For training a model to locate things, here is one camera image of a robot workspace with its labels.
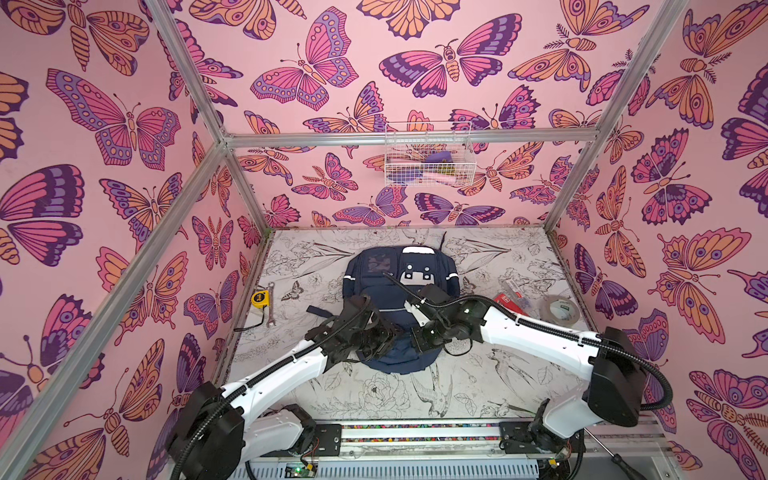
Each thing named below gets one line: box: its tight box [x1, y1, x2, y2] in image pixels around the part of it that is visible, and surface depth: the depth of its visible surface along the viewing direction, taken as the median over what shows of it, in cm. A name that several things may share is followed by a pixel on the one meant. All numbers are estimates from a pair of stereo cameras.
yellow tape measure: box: [251, 290, 270, 309], surface depth 100 cm
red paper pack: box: [493, 292, 530, 316], surface depth 101 cm
